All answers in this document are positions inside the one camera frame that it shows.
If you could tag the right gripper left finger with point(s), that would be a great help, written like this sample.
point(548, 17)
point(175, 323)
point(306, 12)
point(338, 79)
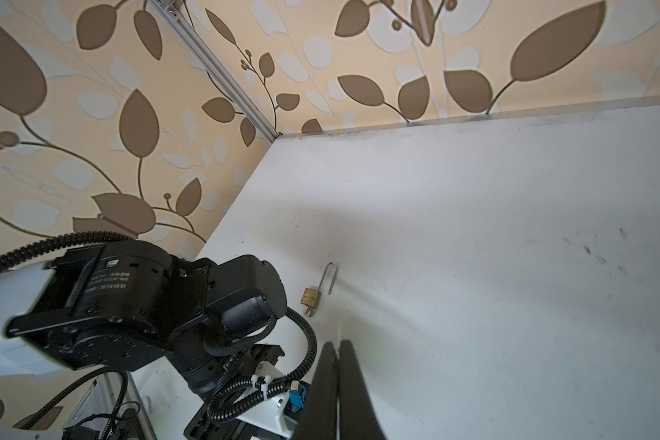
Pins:
point(319, 417)

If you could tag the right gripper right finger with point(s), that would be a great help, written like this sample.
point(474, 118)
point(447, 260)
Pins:
point(357, 419)

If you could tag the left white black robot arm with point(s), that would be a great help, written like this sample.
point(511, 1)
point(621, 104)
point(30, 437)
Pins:
point(121, 303)

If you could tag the open brass padlock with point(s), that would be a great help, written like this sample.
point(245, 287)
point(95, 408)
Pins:
point(311, 297)

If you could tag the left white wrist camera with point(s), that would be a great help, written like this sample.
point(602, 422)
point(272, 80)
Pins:
point(275, 418)

